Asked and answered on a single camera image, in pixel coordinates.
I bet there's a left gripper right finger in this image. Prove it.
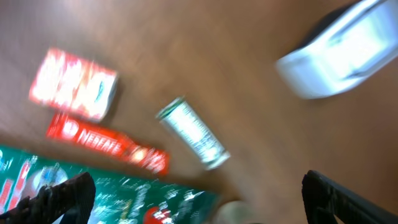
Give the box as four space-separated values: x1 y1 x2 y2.
302 170 397 224

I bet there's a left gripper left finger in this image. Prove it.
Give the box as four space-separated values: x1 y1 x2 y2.
1 172 96 224

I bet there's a green 3M gloves packet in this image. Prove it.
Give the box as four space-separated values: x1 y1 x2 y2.
1 146 218 223

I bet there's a red Nescafe sachet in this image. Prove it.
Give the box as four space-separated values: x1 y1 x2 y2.
46 113 170 175

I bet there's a red white small box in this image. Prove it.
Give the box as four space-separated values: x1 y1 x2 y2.
29 48 119 122

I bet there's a green white battery pack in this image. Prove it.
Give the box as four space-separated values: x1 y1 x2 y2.
156 97 230 170

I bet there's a white barcode scanner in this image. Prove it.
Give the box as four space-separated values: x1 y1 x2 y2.
276 0 397 99

